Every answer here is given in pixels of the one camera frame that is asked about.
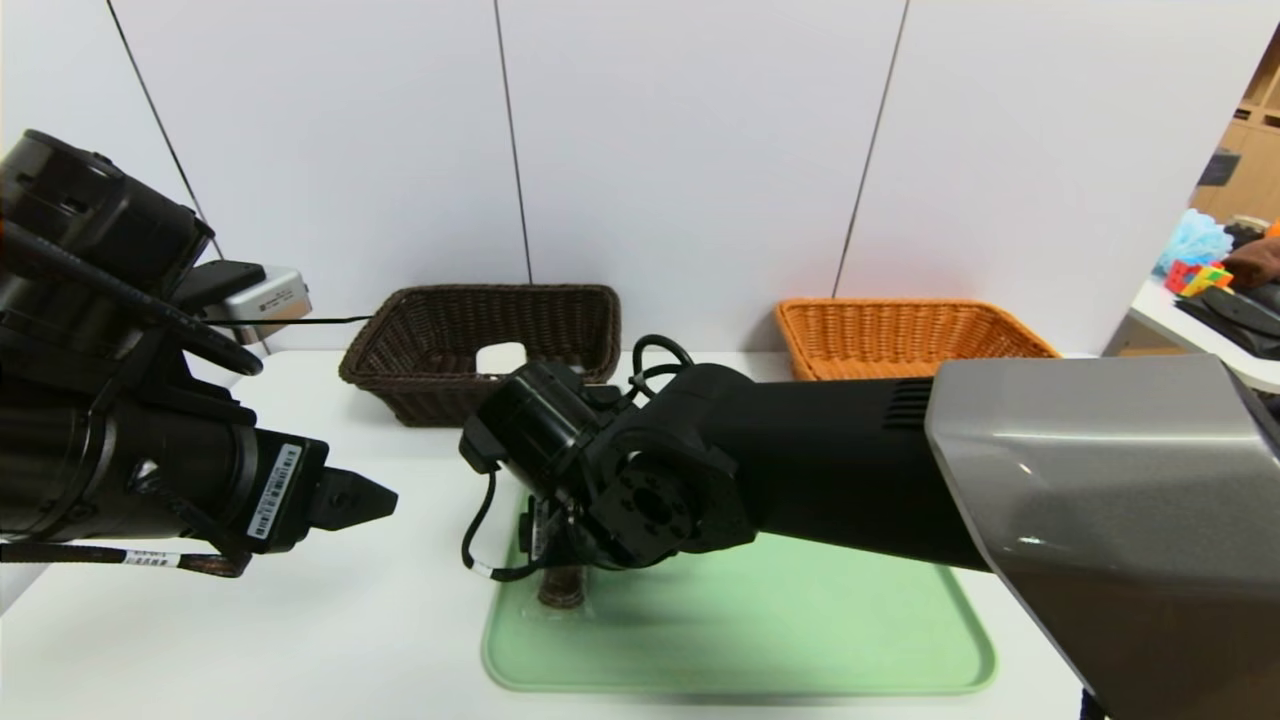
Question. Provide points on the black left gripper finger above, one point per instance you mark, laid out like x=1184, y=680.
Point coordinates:
x=355, y=498

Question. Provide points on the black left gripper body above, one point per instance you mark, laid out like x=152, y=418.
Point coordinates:
x=280, y=492

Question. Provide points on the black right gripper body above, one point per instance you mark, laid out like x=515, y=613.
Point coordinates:
x=541, y=531

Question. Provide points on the Ferrero Rocher chocolate pack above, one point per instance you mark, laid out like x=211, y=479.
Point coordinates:
x=560, y=590

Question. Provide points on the white soap bar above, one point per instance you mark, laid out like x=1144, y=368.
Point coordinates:
x=500, y=358

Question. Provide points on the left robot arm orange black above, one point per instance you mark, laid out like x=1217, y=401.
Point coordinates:
x=90, y=400

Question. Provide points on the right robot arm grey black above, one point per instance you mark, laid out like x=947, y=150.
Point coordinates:
x=900, y=470

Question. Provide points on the dark brown wicker basket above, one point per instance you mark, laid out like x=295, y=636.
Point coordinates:
x=430, y=390

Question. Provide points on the orange wicker basket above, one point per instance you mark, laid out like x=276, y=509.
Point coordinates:
x=900, y=335

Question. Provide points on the light green plastic tray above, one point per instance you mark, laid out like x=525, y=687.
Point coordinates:
x=750, y=630

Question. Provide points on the white side table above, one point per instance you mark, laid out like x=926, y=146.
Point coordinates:
x=1170, y=325

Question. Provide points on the colourful puzzle cube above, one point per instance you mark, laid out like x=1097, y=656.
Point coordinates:
x=1198, y=276

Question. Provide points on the blue fluffy bath sponge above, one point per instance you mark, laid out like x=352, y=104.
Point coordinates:
x=1195, y=240

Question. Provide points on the brown cloth item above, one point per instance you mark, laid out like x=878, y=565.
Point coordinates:
x=1258, y=262

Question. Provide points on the wooden shelf unit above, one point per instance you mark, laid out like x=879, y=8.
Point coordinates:
x=1255, y=150

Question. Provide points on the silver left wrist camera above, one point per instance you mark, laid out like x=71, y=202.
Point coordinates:
x=265, y=298

